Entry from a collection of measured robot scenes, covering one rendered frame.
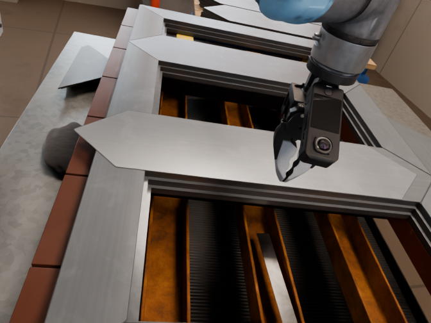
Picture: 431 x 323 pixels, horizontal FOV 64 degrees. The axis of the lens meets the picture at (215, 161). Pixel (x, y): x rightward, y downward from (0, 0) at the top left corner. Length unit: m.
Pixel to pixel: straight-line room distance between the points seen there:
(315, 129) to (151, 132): 0.35
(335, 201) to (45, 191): 0.60
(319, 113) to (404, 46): 3.68
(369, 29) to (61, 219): 0.50
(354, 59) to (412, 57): 3.56
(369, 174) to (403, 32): 3.45
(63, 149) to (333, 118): 0.62
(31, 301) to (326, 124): 0.44
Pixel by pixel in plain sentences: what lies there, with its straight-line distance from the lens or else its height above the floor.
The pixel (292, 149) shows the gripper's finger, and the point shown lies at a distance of 0.56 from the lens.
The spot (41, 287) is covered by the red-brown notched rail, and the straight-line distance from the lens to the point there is 0.52.
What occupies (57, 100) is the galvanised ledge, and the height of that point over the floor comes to 0.68.
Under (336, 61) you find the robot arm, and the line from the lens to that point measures 0.48.
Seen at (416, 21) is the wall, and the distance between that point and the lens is 4.12.
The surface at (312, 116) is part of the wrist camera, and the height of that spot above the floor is 1.06.
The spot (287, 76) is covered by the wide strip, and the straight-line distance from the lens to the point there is 1.11.
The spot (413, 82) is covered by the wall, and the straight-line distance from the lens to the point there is 3.97.
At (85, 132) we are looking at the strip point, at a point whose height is 0.86.
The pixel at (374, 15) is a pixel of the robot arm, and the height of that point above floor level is 1.19.
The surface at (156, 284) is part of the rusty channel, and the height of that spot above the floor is 0.68.
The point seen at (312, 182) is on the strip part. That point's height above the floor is 0.85.
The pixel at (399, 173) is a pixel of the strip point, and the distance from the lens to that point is 0.89.
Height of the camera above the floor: 1.27
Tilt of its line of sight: 39 degrees down
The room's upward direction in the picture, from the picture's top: 16 degrees clockwise
